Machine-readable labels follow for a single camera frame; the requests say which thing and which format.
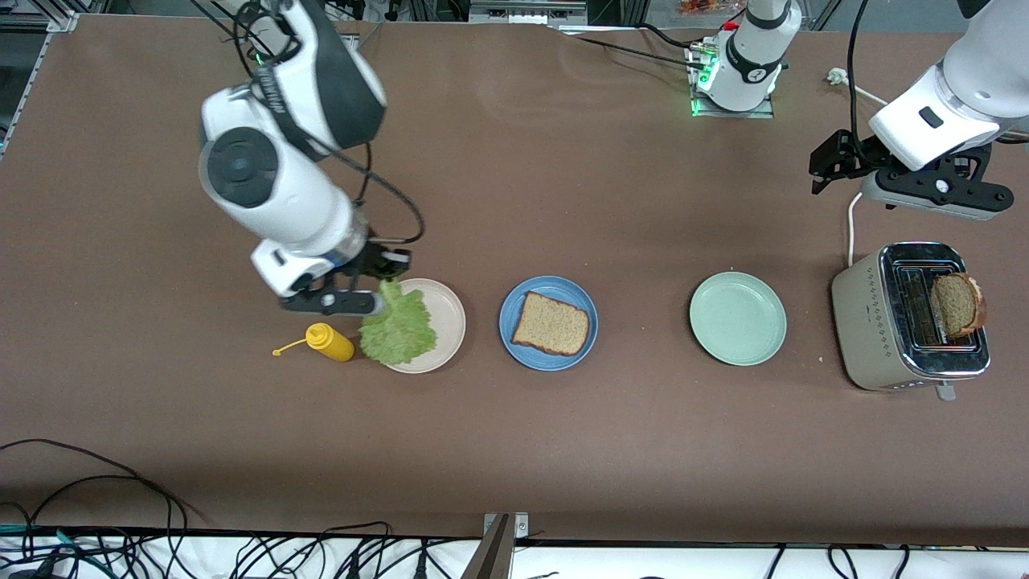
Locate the green lettuce leaf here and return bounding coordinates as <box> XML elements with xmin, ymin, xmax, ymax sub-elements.
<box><xmin>359</xmin><ymin>280</ymin><xmax>439</xmax><ymax>365</ymax></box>

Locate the brown bread slice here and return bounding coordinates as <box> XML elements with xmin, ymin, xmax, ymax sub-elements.
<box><xmin>930</xmin><ymin>273</ymin><xmax>987</xmax><ymax>339</ymax></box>
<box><xmin>511</xmin><ymin>291</ymin><xmax>591</xmax><ymax>356</ymax></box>

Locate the beige plate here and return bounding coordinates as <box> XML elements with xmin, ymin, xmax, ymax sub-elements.
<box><xmin>376</xmin><ymin>278</ymin><xmax>467</xmax><ymax>375</ymax></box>

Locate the blue plate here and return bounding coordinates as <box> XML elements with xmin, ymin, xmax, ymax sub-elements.
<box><xmin>498</xmin><ymin>276</ymin><xmax>599</xmax><ymax>372</ymax></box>

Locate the pale green plate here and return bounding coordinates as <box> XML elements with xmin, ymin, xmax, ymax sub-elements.
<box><xmin>689</xmin><ymin>272</ymin><xmax>787</xmax><ymax>367</ymax></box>

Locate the yellow mustard squeeze bottle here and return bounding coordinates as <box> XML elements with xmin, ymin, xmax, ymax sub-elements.
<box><xmin>273</xmin><ymin>322</ymin><xmax>355</xmax><ymax>363</ymax></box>

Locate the beige and chrome toaster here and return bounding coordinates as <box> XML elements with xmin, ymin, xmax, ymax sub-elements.
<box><xmin>831</xmin><ymin>241</ymin><xmax>991</xmax><ymax>401</ymax></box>

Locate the white toaster power cord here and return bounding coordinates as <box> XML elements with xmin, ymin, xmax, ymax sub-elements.
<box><xmin>828</xmin><ymin>68</ymin><xmax>885</xmax><ymax>268</ymax></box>

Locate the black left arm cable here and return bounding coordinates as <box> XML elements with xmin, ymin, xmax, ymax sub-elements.
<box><xmin>848</xmin><ymin>0</ymin><xmax>877</xmax><ymax>154</ymax></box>

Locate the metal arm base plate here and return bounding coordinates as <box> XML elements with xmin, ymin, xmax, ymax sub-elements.
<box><xmin>687</xmin><ymin>44</ymin><xmax>777</xmax><ymax>120</ymax></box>

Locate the black arm base cable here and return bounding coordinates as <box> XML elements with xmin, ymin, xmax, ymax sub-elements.
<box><xmin>555</xmin><ymin>23</ymin><xmax>708</xmax><ymax>72</ymax></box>

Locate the metal mount bracket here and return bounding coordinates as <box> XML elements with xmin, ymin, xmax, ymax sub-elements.
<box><xmin>462</xmin><ymin>512</ymin><xmax>531</xmax><ymax>579</ymax></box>

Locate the grey metal background frame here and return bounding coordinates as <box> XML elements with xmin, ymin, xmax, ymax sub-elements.
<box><xmin>469</xmin><ymin>0</ymin><xmax>588</xmax><ymax>25</ymax></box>

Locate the black loose cable loop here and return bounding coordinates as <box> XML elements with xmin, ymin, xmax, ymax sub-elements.
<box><xmin>0</xmin><ymin>438</ymin><xmax>190</xmax><ymax>579</ymax></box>
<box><xmin>0</xmin><ymin>474</ymin><xmax>206</xmax><ymax>579</ymax></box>

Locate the aluminium table frame rail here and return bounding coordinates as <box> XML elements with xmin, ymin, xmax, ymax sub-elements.
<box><xmin>0</xmin><ymin>12</ymin><xmax>81</xmax><ymax>158</ymax></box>

